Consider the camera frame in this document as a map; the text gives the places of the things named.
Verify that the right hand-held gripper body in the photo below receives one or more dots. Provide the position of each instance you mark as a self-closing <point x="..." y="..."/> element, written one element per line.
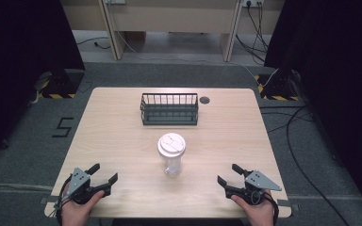
<point x="254" y="187"/>

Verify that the wooden table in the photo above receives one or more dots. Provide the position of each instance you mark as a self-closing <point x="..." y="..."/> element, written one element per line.
<point x="138" y="150"/>

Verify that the person's left hand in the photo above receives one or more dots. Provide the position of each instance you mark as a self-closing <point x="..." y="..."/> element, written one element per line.
<point x="79" y="209"/>

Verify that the clear cup with white lid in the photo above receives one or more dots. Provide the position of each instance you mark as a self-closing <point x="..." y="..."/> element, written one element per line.
<point x="171" y="153"/>

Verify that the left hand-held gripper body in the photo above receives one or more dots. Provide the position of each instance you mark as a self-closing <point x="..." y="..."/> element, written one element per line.
<point x="79" y="185"/>

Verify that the person's right hand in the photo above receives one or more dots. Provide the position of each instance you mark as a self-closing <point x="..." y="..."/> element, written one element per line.
<point x="256" y="213"/>

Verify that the beige desk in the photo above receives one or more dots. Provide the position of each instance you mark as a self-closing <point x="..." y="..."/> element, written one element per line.
<point x="172" y="22"/>

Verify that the black curtain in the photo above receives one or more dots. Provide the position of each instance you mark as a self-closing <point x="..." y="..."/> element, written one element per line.
<point x="336" y="78"/>
<point x="19" y="62"/>

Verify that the black stand base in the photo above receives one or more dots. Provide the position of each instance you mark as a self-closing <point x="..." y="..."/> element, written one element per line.
<point x="278" y="86"/>
<point x="59" y="82"/>

